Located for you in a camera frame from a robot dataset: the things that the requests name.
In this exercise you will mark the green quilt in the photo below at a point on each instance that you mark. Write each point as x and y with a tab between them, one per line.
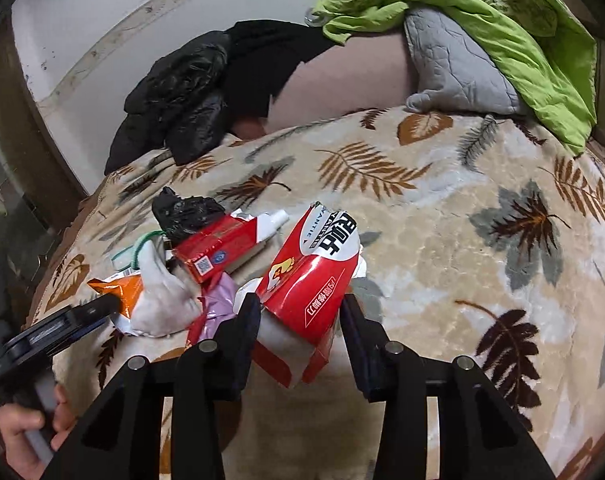
507	35

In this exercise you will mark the black cloth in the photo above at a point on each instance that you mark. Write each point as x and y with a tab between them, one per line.
262	65

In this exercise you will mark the person's left hand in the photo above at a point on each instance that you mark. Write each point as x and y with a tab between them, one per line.
17	435

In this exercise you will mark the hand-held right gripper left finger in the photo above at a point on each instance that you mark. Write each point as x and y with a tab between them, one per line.
247	320

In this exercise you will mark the pink plastic bag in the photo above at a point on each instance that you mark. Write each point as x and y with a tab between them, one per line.
220	295

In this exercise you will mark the grey quilted pillow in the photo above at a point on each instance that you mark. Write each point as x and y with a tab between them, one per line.
452	70

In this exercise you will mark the white toothpaste tube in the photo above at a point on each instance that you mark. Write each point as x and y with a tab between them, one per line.
270	222

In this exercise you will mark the crumpled black plastic bag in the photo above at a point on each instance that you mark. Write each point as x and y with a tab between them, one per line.
182	212

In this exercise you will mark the leaf print beige blanket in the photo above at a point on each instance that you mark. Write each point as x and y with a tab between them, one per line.
432	240

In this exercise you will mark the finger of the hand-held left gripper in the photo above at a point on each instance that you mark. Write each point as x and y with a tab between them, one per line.
95	310

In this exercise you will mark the orange snack packet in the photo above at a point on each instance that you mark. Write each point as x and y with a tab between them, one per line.
127	292

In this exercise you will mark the red and white paper box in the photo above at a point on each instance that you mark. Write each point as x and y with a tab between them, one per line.
307	270

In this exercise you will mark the black puffer jacket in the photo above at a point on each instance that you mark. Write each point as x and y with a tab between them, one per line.
182	100

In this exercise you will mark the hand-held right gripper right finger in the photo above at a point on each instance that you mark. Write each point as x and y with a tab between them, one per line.
355	340

